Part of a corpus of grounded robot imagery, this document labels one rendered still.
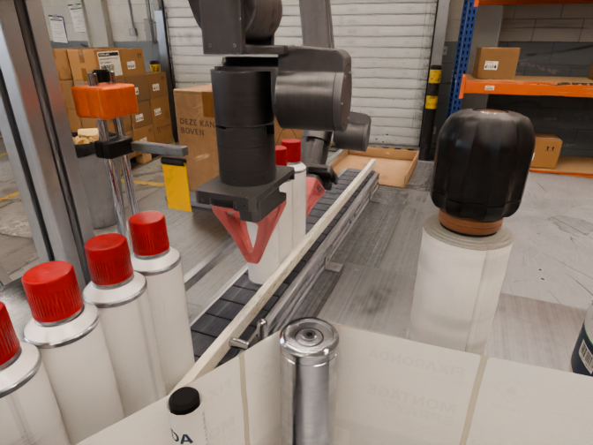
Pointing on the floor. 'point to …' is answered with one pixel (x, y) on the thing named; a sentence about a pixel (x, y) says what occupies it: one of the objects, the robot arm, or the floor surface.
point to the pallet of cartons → (158, 121)
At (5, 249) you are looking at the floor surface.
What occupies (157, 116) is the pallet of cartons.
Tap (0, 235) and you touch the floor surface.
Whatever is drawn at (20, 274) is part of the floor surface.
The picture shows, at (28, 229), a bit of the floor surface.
